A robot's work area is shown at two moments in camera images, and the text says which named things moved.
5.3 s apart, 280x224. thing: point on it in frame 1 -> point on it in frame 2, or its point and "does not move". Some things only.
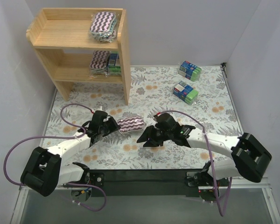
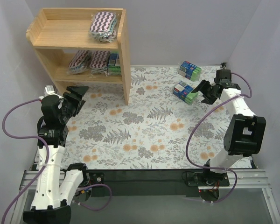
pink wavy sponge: [99, 63] does not move
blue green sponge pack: [185, 93] does not move
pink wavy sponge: [103, 26] does not move
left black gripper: [108, 126] -> [73, 100]
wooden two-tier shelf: [61, 37] does not move
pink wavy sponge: [128, 124] -> [80, 62]
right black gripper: [156, 135] -> [208, 91]
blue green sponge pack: [114, 66] does not move
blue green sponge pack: [190, 71] does not move
